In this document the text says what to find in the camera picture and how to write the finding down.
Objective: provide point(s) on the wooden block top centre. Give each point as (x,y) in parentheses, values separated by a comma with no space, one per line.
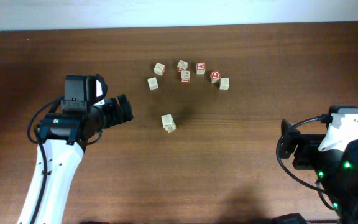
(182,65)

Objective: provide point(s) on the wooden block upper left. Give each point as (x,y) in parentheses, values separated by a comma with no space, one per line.
(159,69)

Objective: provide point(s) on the wooden block red bottom centre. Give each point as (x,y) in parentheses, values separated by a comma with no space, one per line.
(185,76)

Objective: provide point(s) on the plain wooden block letter I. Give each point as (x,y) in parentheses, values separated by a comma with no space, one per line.
(167,120)

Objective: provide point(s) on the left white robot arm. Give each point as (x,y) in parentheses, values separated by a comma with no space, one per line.
(62,138)

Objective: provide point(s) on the red letter Q block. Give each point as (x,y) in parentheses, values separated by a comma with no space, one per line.
(215,76)

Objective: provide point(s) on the plain wooden block right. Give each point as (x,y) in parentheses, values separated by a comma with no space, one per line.
(224,84)

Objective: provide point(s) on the wooden block far left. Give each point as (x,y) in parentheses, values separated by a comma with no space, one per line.
(153,83)

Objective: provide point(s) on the red letter A block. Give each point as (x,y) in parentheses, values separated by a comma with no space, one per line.
(200,68)

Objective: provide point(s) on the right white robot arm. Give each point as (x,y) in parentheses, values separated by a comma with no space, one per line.
(321,153)

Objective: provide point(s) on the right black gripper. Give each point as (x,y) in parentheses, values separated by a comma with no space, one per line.
(295,147)

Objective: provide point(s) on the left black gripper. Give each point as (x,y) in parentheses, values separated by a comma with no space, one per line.
(115,117)

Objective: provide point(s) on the green letter B block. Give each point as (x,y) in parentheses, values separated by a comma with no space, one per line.
(170,127)

